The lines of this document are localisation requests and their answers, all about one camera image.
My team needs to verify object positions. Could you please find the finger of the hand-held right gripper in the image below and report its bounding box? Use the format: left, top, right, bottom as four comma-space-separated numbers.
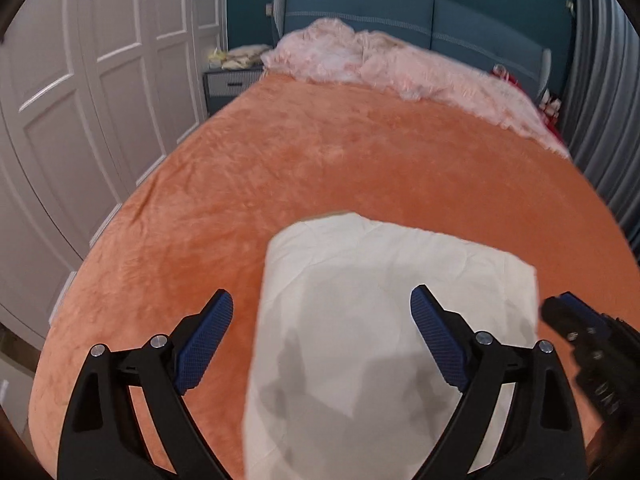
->
541, 292, 612, 343

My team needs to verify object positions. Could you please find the blue padded headboard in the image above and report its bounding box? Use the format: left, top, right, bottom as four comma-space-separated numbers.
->
272, 0, 552, 102

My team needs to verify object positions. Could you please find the pink floral quilt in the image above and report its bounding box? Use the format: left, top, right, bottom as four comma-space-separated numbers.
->
261, 17, 572, 161

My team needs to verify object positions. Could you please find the grey curtain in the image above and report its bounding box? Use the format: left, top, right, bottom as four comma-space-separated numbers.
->
560, 0, 640, 267

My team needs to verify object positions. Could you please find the beige folded cloth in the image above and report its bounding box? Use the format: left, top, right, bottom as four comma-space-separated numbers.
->
222, 45, 272, 71

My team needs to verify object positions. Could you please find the white quilted comforter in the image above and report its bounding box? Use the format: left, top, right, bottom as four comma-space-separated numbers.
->
242, 210, 541, 480

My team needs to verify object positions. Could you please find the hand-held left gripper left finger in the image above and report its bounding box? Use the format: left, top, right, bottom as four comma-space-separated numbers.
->
57, 289, 235, 480

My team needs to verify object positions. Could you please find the white panelled wardrobe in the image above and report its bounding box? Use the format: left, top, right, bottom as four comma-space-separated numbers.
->
0, 0, 229, 352

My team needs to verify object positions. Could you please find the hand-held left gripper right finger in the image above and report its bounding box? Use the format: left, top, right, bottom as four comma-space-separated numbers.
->
410, 284, 587, 480

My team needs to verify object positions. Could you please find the grey nightstand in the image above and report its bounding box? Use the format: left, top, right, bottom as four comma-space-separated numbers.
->
202, 65, 266, 122

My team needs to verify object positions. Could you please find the orange plush bed blanket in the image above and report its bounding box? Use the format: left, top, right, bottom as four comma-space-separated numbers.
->
29, 71, 640, 480

